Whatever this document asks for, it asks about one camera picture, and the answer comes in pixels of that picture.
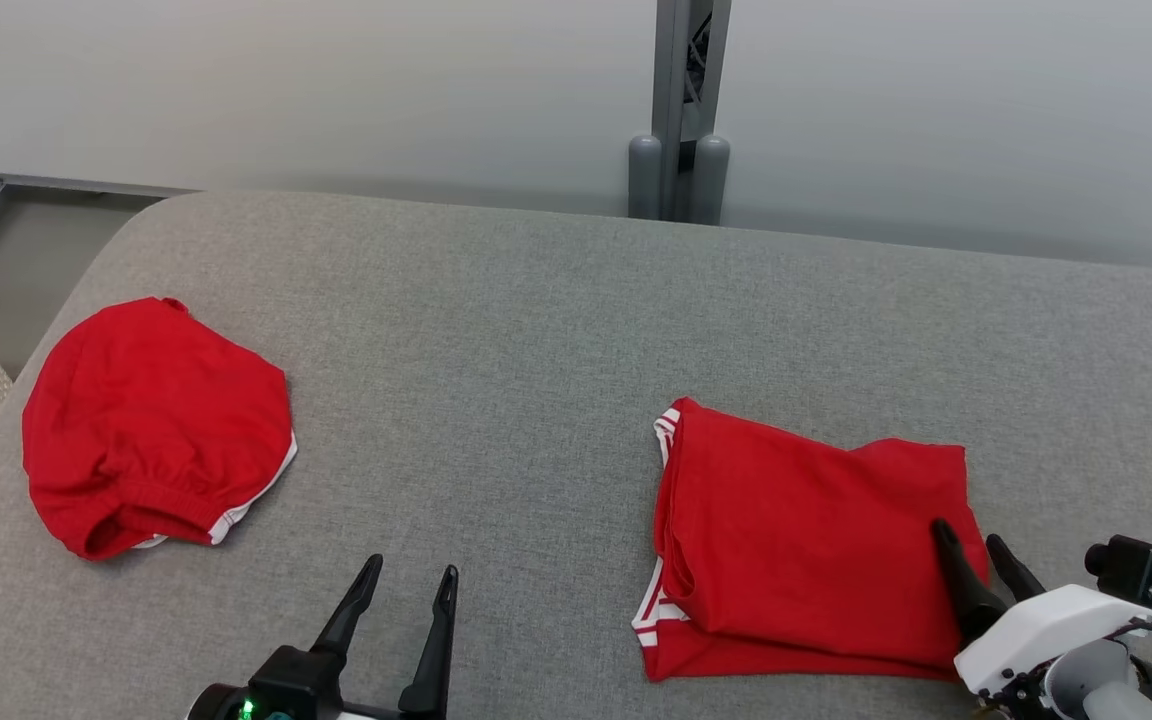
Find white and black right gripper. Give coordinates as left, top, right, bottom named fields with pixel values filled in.
left=931, top=518, right=1152, bottom=720

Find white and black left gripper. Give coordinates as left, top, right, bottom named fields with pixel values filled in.
left=186, top=554, right=460, bottom=720

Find red jersey with white stripes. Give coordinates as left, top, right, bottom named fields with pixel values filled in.
left=632, top=397, right=993, bottom=684

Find red shorts with white trim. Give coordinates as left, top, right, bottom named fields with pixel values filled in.
left=22, top=296, right=298, bottom=562

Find grey baseboard rail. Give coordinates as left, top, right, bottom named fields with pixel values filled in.
left=0, top=173, right=199, bottom=199

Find grey metal post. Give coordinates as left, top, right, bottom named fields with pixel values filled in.
left=628, top=0, right=734, bottom=226

